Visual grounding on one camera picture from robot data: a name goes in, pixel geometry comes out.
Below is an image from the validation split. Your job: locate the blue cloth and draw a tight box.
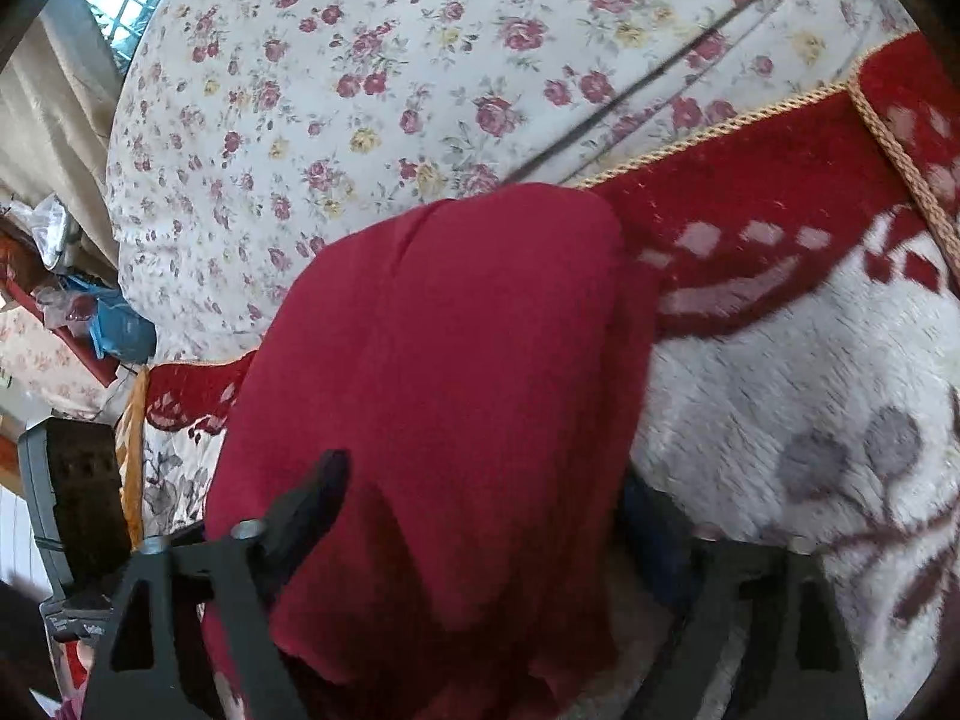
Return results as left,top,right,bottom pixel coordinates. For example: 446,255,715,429
60,274,158,365

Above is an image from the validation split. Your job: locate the orange-edged floral quilt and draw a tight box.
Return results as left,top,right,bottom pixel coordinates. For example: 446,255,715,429
115,366,226,550

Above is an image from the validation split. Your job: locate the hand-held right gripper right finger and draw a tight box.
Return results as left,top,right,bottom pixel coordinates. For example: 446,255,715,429
622,476,868,720

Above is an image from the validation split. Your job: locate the red knit garment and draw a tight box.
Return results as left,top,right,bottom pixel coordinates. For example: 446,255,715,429
202,181,665,720

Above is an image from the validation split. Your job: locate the beige curtain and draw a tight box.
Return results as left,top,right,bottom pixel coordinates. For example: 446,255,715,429
0,6,122,272

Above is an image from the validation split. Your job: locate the floral pillow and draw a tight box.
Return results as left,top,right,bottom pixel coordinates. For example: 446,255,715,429
0,306,113,422

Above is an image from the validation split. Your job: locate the red box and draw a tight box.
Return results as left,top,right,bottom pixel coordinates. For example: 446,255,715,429
0,232,121,385

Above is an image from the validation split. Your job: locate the red and white blanket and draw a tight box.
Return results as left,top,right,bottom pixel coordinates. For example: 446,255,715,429
142,30,960,720

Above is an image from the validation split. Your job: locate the silver plastic bag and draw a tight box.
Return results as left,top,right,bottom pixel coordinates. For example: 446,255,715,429
13,193,80,272

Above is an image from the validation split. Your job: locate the floral bed sheet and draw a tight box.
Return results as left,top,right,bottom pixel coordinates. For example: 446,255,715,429
105,0,922,362

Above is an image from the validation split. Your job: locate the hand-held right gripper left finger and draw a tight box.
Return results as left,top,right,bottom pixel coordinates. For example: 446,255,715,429
81,450,350,720

